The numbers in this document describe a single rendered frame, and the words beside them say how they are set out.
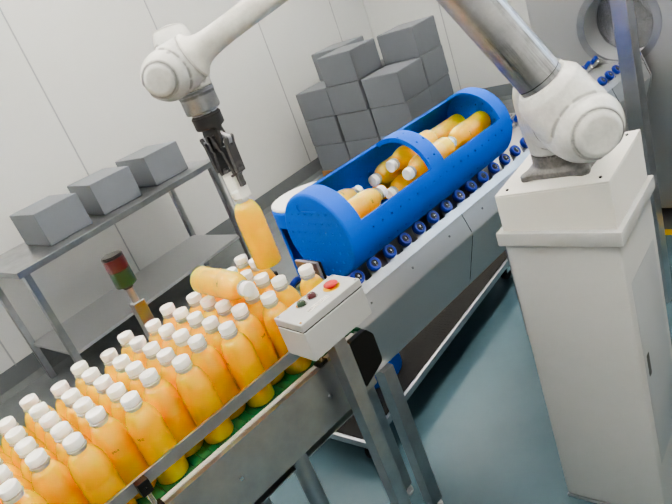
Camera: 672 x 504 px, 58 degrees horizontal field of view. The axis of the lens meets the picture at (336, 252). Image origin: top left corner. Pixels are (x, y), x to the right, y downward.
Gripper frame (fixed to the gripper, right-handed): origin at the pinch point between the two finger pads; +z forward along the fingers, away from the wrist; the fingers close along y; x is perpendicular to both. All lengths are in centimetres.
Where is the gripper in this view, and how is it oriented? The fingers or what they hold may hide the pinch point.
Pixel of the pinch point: (237, 186)
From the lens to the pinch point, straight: 160.6
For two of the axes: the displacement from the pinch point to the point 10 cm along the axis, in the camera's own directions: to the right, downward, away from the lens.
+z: 3.3, 8.6, 3.9
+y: -6.5, -0.9, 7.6
